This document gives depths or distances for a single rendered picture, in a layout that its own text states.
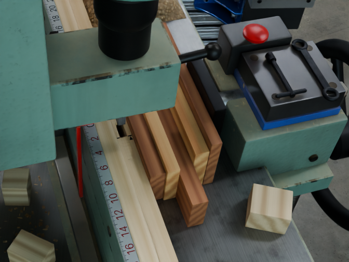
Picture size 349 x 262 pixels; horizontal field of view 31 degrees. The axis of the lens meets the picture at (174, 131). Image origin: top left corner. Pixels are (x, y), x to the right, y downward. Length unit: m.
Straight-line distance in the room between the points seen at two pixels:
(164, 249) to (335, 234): 1.23
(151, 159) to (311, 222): 1.19
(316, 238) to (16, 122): 1.34
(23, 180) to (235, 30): 0.32
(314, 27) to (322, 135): 1.63
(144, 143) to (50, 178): 0.20
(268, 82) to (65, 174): 0.30
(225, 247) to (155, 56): 0.22
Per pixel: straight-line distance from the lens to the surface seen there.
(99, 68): 0.60
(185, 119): 0.70
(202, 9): 1.41
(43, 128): 0.58
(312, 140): 0.76
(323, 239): 1.81
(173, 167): 0.67
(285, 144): 0.74
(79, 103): 0.61
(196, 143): 0.68
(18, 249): 0.75
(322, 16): 2.44
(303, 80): 0.73
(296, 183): 0.80
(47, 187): 0.84
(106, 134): 0.70
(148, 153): 0.68
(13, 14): 0.48
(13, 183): 0.80
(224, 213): 0.71
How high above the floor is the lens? 1.50
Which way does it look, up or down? 51 degrees down
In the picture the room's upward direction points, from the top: 9 degrees clockwise
